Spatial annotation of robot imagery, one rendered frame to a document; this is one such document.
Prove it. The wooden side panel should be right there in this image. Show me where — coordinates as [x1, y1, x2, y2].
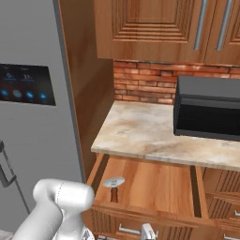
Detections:
[57, 0, 115, 183]

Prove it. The open wooden drawer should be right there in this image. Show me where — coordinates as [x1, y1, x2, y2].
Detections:
[82, 152, 220, 240]

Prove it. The black microwave oven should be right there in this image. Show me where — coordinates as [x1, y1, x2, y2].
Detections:
[172, 74, 240, 143]

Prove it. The silver cupboard door handle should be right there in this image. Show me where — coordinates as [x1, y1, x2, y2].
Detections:
[215, 0, 234, 53]
[193, 0, 209, 52]

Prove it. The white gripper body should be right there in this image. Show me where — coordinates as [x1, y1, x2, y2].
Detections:
[140, 222, 157, 240]

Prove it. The pizza cutter with wooden handle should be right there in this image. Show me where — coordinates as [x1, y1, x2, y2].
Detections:
[102, 176, 127, 203]

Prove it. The dark fridge handle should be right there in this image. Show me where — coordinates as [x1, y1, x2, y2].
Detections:
[0, 140, 31, 216]

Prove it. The grey fridge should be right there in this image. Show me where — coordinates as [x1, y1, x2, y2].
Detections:
[0, 0, 86, 233]

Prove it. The narrow wooden cupboard door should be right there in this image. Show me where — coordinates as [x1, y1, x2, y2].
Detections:
[203, 0, 240, 67]

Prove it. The wide wooden cupboard door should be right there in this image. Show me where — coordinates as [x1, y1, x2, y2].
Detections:
[93, 0, 211, 64]

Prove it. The wooden drawer front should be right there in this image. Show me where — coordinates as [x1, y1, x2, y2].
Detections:
[202, 167, 240, 225]
[215, 220, 240, 240]

